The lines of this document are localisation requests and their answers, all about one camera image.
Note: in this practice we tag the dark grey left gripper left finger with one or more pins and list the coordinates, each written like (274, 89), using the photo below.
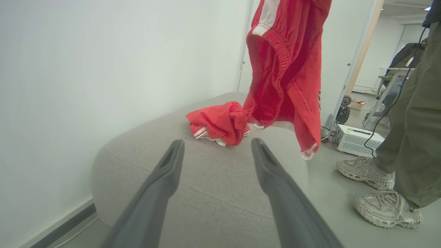
(151, 203)

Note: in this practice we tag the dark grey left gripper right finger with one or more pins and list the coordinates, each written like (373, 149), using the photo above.
(289, 210)

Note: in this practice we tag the red garment with white stripes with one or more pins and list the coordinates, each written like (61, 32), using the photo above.
(220, 122)
(296, 69)

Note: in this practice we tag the black wheeled robot base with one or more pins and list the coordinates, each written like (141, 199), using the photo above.
(343, 112)

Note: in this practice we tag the grey fabric sofa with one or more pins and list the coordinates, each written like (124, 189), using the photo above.
(213, 186)

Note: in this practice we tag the grey white chunky sneaker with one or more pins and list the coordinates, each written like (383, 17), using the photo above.
(361, 170)
(386, 210)

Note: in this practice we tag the white vented equipment box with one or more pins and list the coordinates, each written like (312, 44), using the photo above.
(356, 141)

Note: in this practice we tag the small box with red item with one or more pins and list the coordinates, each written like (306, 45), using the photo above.
(358, 104)

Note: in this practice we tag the olive green trousers of person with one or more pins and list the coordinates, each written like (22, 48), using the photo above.
(417, 131)

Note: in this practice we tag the dark jacket on chair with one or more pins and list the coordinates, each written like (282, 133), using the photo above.
(404, 57)

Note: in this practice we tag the dark jacket of person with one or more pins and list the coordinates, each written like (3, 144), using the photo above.
(434, 12)

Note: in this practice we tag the light wooden door frame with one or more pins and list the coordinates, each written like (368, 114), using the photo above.
(365, 44)

